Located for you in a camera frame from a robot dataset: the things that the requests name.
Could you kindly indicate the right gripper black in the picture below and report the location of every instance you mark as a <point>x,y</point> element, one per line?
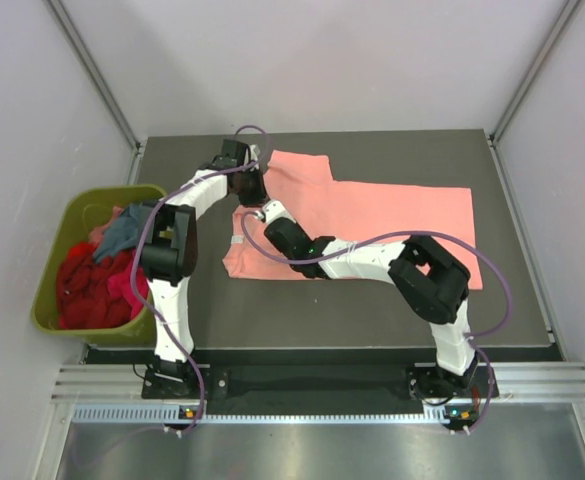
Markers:
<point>299,228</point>

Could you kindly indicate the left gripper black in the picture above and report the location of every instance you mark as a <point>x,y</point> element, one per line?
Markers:
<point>259,196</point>

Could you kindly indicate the salmon pink t shirt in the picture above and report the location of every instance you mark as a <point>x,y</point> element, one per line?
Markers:
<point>352,211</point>

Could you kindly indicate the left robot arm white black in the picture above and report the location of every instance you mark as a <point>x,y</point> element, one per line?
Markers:
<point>167,253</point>

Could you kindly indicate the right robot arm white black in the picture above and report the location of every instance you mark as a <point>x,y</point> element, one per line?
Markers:
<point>433,283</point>

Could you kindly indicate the grey blue t shirt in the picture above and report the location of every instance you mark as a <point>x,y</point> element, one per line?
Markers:
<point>122,234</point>

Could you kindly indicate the magenta pink t shirt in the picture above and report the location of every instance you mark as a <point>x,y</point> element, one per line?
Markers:
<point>120,290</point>

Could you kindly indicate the olive green plastic bin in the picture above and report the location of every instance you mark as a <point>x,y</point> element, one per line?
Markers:
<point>82,214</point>

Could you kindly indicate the red t shirt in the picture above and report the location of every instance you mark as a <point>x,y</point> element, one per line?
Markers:
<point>82,297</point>

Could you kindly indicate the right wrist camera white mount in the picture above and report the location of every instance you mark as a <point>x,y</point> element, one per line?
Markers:
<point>272,211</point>

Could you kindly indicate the left aluminium corner post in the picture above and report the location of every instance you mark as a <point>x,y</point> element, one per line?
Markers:
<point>66,24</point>

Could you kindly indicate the aluminium corner post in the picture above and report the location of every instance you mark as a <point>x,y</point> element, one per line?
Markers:
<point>548,45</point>
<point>66,24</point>

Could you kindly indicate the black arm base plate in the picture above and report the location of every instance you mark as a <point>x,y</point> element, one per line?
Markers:
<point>404,381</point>

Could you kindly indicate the slotted grey cable duct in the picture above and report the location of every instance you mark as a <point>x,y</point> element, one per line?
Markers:
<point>182,416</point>

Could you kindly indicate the right aluminium corner post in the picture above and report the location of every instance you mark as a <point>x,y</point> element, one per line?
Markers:
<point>548,45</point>

